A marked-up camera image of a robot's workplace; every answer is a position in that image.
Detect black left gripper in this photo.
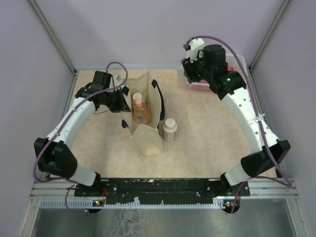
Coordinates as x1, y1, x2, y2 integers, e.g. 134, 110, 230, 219
103, 87, 131, 113

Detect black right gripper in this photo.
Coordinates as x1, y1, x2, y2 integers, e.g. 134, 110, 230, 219
181, 49, 212, 83

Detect green bottle beige cap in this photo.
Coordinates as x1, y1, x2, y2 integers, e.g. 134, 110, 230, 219
132, 92, 143, 104

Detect beige canvas tote bag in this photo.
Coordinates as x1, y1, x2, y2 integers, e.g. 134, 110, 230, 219
121, 72, 165, 157

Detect orange lotion bottle pink cap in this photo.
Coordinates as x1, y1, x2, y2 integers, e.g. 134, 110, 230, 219
133, 99, 151, 125

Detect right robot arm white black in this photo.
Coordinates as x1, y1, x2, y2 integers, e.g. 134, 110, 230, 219
181, 39, 290, 196

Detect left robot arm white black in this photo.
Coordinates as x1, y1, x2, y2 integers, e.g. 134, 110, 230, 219
33, 71, 131, 196

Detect white plastic basket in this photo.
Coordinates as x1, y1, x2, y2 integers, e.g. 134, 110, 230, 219
177, 53, 247, 91

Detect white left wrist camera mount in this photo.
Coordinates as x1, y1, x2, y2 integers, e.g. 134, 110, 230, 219
110, 75, 123, 92

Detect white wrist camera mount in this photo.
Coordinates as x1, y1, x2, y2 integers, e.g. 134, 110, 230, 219
183, 38, 205, 63
110, 75, 123, 92

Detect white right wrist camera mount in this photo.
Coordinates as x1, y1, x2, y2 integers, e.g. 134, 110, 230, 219
183, 38, 205, 63

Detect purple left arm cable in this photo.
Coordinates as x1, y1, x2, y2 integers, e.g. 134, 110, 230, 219
33, 61, 128, 217

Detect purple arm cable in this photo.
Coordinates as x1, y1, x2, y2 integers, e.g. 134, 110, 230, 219
189, 36, 293, 214
33, 61, 128, 217

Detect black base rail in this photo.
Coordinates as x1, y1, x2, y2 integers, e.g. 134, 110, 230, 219
75, 178, 250, 205

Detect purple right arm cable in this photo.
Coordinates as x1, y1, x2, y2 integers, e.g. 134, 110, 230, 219
189, 36, 293, 214

